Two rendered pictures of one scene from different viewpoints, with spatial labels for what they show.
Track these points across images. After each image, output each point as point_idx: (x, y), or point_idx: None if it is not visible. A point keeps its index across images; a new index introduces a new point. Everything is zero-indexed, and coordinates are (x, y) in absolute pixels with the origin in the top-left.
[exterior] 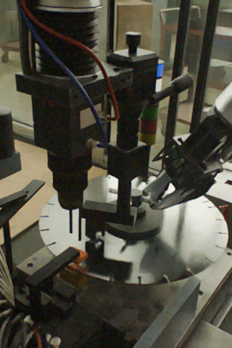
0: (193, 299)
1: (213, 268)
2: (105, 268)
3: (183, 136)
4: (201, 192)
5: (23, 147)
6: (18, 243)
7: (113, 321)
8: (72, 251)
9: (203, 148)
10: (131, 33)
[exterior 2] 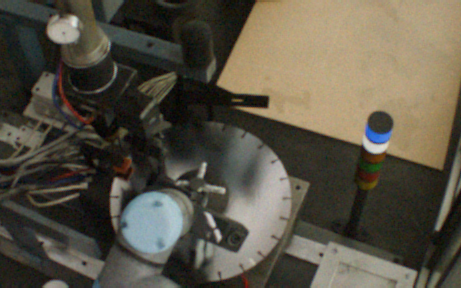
0: (85, 247)
1: None
2: (123, 190)
3: (172, 185)
4: None
5: (454, 54)
6: (259, 125)
7: None
8: (117, 160)
9: None
10: (130, 90)
